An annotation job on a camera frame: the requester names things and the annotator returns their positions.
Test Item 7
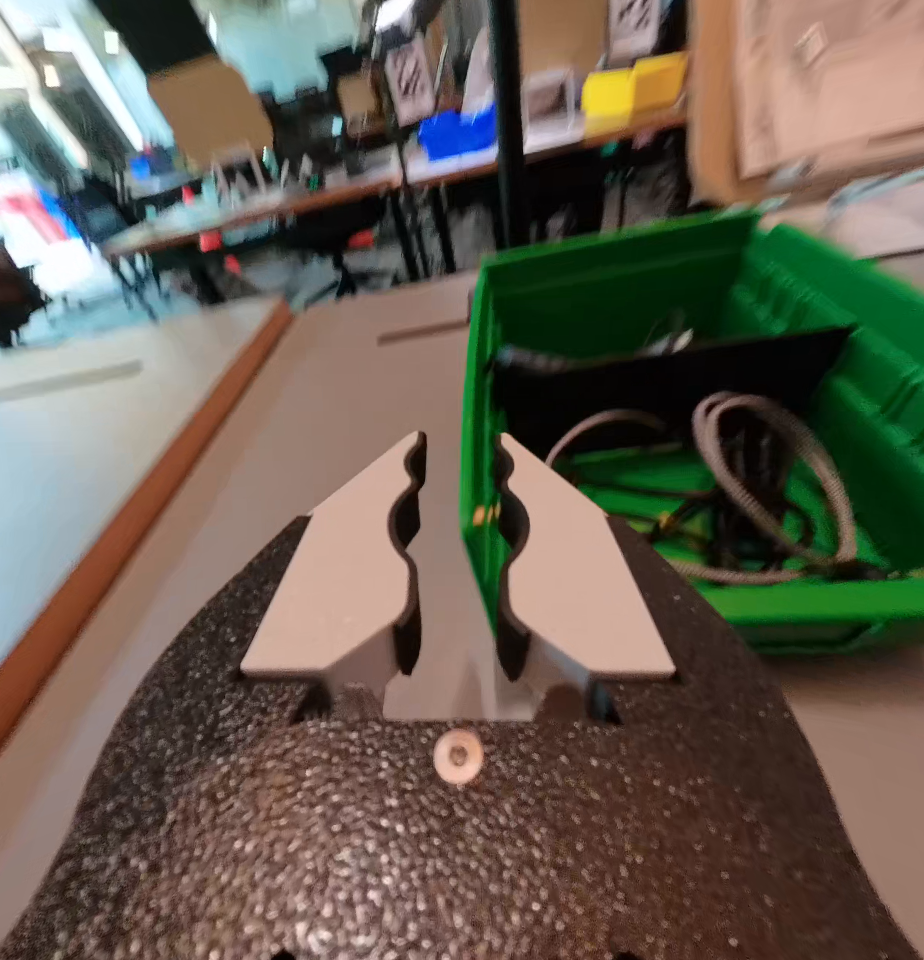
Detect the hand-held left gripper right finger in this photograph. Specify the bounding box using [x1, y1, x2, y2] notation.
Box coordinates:
[494, 432, 678, 690]

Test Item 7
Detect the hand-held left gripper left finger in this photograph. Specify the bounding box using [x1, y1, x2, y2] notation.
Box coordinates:
[240, 431, 428, 690]

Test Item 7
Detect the thick braided grey cable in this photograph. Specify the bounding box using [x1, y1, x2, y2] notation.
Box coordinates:
[668, 390, 862, 588]

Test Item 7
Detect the green divided plastic bin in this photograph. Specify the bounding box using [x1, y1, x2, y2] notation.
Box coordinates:
[460, 210, 924, 655]

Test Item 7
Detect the grey desk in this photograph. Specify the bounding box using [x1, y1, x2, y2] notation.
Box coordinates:
[0, 273, 924, 960]

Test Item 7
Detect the background wooden desk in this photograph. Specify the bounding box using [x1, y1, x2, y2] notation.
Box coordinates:
[102, 112, 688, 301]

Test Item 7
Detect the grey neighbouring table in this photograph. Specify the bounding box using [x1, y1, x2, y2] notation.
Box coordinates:
[0, 296, 294, 766]

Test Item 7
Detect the black office chair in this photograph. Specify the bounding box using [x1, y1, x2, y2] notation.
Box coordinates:
[282, 198, 388, 301]

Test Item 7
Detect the small blue background bin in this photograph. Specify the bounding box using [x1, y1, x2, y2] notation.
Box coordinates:
[418, 105, 500, 162]

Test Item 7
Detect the black metal pole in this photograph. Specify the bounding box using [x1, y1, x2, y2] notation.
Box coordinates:
[488, 0, 529, 252]

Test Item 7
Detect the beige upright board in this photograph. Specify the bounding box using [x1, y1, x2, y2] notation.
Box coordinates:
[147, 56, 275, 172]

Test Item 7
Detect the instruction sheet on stand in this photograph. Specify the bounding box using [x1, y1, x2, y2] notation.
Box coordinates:
[687, 0, 924, 260]

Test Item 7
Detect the yellow plastic bin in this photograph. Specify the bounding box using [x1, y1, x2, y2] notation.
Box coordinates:
[582, 51, 689, 138]

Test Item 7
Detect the black white marker board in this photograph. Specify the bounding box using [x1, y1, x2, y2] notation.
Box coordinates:
[383, 36, 436, 127]

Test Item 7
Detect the white instruction sheet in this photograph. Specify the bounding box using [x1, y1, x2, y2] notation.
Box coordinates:
[735, 0, 924, 181]

